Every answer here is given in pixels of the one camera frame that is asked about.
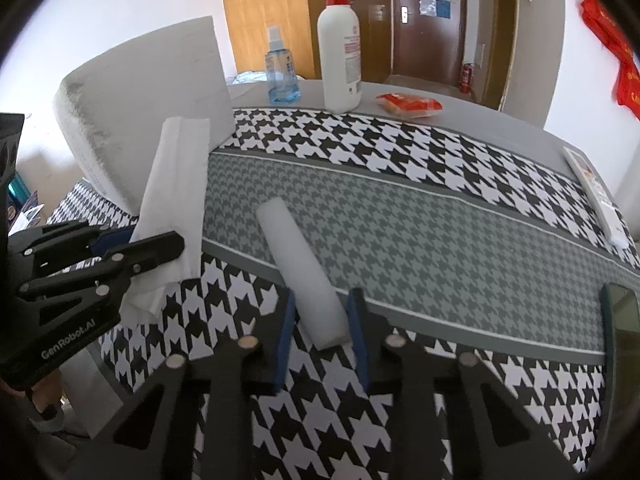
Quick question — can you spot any black phone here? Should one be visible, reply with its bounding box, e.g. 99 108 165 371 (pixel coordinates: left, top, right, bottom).
599 282 640 441

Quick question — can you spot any white tissue paper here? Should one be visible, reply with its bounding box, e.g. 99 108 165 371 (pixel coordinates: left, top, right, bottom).
122 116 211 318

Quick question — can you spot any white foam box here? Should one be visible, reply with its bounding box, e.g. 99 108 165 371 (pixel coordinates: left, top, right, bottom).
54 15 237 213

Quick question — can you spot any person's left forearm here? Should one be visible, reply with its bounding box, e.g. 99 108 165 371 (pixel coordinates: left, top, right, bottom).
0 412 101 480

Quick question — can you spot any white remote control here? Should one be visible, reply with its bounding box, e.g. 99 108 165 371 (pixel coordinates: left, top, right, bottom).
562 145 632 249

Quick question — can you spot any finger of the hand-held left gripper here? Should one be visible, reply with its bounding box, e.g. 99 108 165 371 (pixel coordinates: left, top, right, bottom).
25 221 138 277
20 231 186 302

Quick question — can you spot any teal box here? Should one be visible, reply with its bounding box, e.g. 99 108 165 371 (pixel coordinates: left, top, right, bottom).
7 170 43 226

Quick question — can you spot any white foam roll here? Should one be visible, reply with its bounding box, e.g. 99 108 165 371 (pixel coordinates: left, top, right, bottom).
256 199 352 352

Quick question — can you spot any wooden side door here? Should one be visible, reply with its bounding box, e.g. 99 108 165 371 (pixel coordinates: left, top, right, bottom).
482 0 518 111

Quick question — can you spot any person's left hand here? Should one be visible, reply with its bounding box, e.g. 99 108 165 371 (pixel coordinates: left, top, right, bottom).
30 375 63 419

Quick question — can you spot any light blue bedding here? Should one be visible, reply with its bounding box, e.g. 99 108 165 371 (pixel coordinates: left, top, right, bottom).
225 71 301 86

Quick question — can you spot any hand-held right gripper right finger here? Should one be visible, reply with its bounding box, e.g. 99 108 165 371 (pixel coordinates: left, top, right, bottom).
347 287 581 480

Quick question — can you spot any blue spray bottle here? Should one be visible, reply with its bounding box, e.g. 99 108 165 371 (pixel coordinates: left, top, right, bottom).
264 25 302 103

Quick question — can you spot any wooden wardrobe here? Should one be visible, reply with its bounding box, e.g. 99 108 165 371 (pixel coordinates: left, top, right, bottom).
216 0 393 81

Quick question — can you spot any white red-pump bottle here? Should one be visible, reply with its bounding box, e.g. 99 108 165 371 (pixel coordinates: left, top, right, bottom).
307 0 363 113

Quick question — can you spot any red snack packet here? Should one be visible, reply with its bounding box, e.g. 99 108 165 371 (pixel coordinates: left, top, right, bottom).
375 92 443 119

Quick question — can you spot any dark brown door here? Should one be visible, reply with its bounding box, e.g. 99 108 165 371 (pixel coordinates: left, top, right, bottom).
390 0 468 92

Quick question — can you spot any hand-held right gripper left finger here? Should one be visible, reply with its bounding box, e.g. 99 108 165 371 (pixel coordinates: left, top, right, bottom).
65 290 297 480

